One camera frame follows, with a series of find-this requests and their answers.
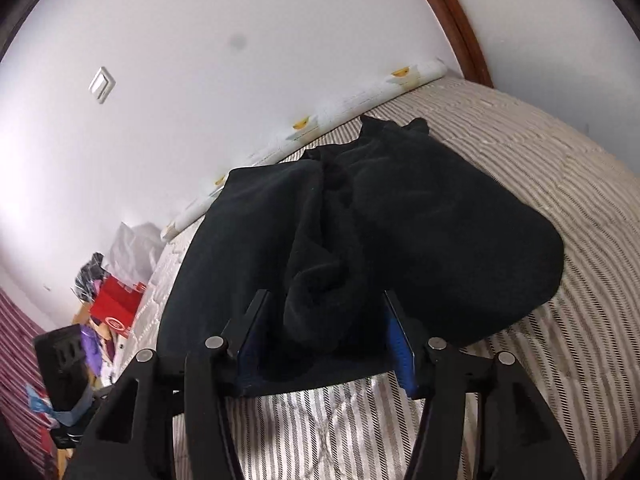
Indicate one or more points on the brown wooden frame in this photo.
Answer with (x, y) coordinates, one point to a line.
(450, 15)

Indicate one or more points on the white yellow-print rolled mat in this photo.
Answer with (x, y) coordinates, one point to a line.
(350, 102)

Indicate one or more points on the red striped curtain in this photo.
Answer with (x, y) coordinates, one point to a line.
(20, 360)

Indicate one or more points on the purple cloth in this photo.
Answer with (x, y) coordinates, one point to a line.
(90, 350)

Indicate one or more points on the black shirt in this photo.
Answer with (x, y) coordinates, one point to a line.
(425, 220)

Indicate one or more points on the white plastic bag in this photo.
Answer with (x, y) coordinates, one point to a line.
(135, 250)

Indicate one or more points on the white wall light switch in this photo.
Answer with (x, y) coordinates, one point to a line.
(102, 85)

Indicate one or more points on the dark checked cloth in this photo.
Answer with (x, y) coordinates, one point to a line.
(90, 272)

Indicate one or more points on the light blue cloth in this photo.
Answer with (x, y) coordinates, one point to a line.
(60, 412)

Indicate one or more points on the white black-dotted cloth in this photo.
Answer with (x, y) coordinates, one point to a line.
(112, 360)

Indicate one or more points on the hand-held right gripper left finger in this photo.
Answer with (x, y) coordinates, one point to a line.
(246, 355)

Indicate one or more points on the red paper bag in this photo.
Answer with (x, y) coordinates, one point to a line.
(115, 305)

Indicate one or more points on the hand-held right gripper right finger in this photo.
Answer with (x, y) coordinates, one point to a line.
(402, 355)

